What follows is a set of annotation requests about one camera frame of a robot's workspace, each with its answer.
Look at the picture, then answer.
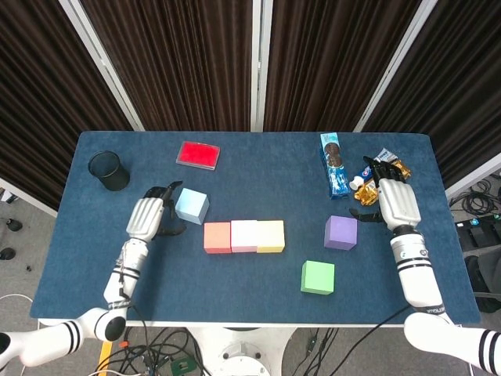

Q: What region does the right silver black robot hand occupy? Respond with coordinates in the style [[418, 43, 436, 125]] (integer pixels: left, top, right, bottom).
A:
[[348, 156, 422, 233]]

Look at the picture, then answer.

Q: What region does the black cable with inline plug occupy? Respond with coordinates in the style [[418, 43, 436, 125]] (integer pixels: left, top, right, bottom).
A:
[[305, 327, 340, 376]]

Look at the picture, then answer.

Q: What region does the white table frame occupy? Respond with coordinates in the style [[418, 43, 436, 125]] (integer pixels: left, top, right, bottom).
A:
[[38, 319, 470, 329]]

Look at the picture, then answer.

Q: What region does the black cable pile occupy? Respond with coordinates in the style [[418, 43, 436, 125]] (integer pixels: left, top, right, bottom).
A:
[[449, 178, 501, 220]]

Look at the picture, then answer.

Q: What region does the yellow cube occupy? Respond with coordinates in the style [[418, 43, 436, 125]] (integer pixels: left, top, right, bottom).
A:
[[256, 219, 286, 254]]

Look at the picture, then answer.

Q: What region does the purple cube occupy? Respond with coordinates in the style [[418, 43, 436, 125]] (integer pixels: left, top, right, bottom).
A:
[[323, 215, 359, 251]]

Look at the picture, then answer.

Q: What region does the red-orange cube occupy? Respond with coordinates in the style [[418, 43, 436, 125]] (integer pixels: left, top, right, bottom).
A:
[[203, 222, 232, 255]]

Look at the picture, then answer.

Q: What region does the green cube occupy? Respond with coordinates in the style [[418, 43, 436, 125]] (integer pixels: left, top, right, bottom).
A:
[[300, 259, 336, 295]]

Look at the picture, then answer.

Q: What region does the brown partition panel white frame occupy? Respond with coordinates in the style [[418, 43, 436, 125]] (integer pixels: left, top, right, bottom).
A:
[[0, 0, 146, 219], [260, 0, 438, 133], [354, 0, 501, 199], [70, 0, 261, 132]]

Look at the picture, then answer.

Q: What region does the blue cookie box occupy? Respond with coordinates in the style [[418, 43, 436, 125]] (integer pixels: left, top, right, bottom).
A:
[[319, 132, 351, 200]]

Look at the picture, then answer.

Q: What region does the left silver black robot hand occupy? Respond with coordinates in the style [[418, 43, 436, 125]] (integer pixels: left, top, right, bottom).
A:
[[127, 180, 187, 242]]

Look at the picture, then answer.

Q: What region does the white blue toothpaste tube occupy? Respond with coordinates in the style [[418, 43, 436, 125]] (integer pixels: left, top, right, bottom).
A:
[[349, 147, 396, 191]]

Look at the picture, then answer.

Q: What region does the yellow floor tape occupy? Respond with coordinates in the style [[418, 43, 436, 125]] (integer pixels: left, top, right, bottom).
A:
[[99, 340, 114, 369]]

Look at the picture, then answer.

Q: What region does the gold foil snack pack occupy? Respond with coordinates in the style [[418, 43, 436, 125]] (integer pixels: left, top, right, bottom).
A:
[[354, 159, 413, 206]]

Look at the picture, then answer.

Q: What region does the light blue cube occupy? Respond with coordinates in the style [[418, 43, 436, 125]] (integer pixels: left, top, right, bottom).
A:
[[175, 187, 211, 226]]

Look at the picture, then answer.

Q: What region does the red ink pad case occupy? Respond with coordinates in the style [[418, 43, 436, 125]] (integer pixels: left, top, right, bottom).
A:
[[175, 140, 222, 171]]

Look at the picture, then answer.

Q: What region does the blue table cloth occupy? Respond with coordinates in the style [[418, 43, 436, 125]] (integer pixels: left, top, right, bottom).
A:
[[30, 130, 481, 325]]

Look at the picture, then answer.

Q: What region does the black mesh pen cup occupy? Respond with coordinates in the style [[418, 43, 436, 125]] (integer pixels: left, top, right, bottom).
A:
[[87, 150, 131, 192]]

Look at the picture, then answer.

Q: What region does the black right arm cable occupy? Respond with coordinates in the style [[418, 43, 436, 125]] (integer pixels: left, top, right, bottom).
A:
[[340, 305, 412, 376]]

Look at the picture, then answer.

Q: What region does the green circuit board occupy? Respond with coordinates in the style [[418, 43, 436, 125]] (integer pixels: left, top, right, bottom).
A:
[[171, 356, 196, 375]]

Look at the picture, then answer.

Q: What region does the black floor cable bundle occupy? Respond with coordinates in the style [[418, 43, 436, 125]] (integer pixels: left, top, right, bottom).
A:
[[97, 327, 208, 376]]

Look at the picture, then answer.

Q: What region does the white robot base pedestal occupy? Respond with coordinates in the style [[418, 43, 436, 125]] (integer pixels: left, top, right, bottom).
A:
[[186, 326, 295, 376]]

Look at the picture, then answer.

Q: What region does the pink cube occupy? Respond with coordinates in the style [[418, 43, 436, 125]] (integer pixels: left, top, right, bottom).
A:
[[229, 219, 259, 254]]

